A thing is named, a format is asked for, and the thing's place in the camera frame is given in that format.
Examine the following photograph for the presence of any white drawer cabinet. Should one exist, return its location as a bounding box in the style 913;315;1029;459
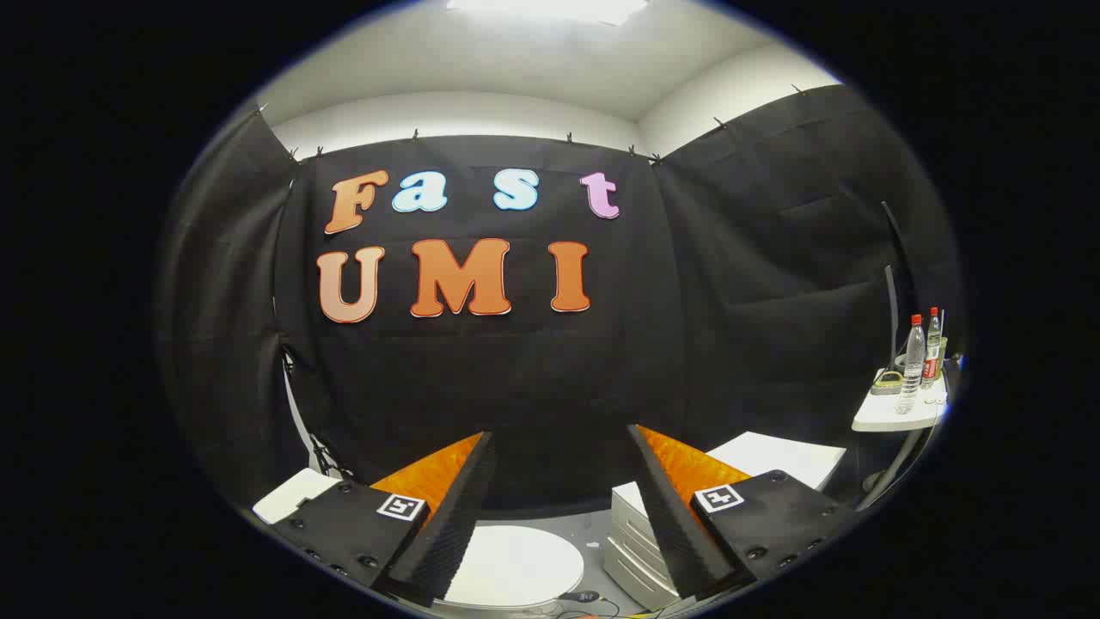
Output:
602;432;848;613

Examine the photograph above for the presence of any white toilet tank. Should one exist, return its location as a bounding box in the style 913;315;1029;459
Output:
252;468;342;526

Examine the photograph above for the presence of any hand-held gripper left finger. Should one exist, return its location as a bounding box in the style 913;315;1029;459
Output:
269;430;499;609

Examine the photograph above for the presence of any red label water bottle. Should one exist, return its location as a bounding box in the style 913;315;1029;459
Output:
921;307;944;389

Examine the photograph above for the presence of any ceiling light panel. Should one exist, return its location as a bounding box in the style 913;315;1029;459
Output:
445;0;651;27

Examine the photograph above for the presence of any clear water bottle red cap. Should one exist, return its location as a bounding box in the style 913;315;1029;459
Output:
895;314;927;415

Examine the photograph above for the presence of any small white side table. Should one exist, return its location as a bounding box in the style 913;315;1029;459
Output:
851;365;953;510

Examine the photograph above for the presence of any black backdrop cloth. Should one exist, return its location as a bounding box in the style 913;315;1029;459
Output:
155;83;959;517

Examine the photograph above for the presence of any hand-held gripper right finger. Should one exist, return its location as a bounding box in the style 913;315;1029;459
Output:
627;423;862;603

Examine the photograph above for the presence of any black cable bundle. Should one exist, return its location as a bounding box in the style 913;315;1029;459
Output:
550;587;671;618

